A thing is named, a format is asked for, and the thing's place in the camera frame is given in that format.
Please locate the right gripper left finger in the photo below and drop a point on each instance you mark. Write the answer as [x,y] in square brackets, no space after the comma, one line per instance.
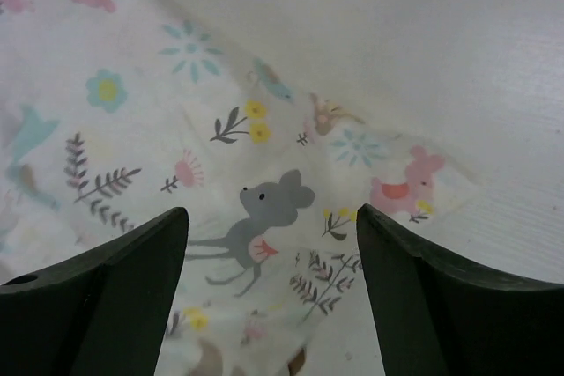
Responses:
[103,312]

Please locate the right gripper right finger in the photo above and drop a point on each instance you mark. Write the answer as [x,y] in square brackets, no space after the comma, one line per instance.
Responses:
[439,313]

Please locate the floral animal print cloth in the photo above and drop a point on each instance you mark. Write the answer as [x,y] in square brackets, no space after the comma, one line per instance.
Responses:
[113,111]

